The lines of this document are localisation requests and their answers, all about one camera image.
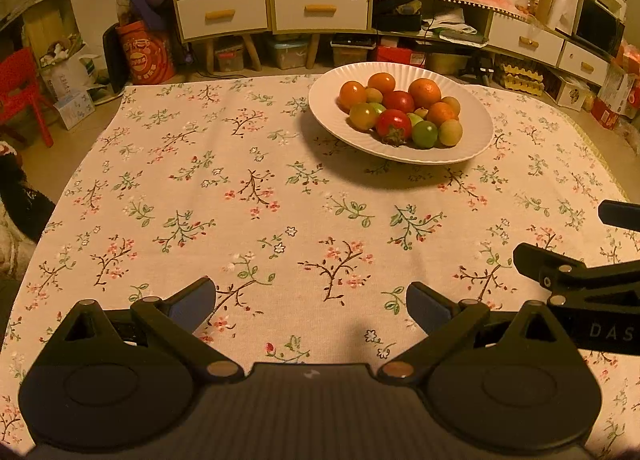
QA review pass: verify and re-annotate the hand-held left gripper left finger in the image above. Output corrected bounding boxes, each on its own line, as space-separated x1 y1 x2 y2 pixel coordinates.
47 277 241 384

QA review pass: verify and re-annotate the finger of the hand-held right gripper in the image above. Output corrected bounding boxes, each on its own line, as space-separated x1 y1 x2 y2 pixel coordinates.
597 200 640 233
513 241 640 298

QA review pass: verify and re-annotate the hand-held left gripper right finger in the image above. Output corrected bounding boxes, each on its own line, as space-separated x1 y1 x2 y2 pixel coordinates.
377 281 581 384

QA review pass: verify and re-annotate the red tomato with dried calyx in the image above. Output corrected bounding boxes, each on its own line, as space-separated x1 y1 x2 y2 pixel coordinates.
375 109 413 147

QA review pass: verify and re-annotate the orange mandarin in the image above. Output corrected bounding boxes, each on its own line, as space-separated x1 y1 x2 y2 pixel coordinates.
408 78 443 108
426 102 460 127

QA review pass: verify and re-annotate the white ribbed plate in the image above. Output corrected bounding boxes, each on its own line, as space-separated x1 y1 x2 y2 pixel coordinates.
308 62 495 164

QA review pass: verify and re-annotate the white and red carton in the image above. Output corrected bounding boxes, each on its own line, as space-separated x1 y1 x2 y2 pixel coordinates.
590 58 640 133

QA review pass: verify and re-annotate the white printed carton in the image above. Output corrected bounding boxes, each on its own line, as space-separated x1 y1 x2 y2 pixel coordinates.
550 73 591 111

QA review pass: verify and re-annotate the floral tablecloth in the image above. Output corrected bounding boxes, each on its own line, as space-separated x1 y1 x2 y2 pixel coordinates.
0 74 640 460

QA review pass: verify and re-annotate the yellow egg tray stack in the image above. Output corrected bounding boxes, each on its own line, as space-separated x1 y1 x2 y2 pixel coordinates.
502 63 548 94

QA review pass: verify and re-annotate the black microwave oven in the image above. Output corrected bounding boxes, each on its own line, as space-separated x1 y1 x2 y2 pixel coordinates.
572 0 626 58

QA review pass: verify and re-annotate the black fleece-lined jacket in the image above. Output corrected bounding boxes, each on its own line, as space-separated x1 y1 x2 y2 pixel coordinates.
0 140 57 286

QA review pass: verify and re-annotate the small pale box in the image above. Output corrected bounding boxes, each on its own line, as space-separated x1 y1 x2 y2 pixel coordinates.
54 89 97 130

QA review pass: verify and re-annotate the tan container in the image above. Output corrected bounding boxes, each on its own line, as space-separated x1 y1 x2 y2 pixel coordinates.
425 53 471 76

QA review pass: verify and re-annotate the wooden tv stand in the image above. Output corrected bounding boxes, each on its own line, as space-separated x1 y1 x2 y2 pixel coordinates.
370 0 613 86

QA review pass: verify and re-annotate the small clear storage box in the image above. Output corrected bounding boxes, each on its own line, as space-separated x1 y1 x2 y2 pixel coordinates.
215 38 246 72

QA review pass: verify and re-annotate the red box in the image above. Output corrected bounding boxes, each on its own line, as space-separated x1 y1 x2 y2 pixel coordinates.
376 44 427 68

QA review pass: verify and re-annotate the orange printed bag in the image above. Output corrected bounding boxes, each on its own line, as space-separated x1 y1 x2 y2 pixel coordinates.
116 23 176 86

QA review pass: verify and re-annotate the black flat bag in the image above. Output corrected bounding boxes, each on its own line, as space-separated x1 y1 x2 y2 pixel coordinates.
102 24 126 94

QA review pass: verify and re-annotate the white cardboard box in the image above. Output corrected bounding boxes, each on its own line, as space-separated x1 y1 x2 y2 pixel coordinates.
40 43 103 101

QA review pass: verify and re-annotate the storage box with black lid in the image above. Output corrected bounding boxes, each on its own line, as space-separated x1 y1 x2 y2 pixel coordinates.
331 34 377 68

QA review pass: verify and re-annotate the white papers pile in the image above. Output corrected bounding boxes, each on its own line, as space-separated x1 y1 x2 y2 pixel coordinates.
425 8 490 44

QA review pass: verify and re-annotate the clear box with blue lid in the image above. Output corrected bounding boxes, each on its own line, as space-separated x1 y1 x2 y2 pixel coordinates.
267 38 309 70

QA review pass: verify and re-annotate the red plastic chair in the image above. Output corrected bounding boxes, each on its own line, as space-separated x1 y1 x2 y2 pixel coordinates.
0 48 55 148

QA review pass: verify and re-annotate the plush toy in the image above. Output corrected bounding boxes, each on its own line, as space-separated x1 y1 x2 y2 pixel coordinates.
41 40 71 64

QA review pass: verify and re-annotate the low wooden drawer cabinet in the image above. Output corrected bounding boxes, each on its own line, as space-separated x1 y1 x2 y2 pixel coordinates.
269 0 373 71

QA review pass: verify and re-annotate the wooden bookshelf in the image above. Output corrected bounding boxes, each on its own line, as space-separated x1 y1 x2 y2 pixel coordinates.
0 0 83 66

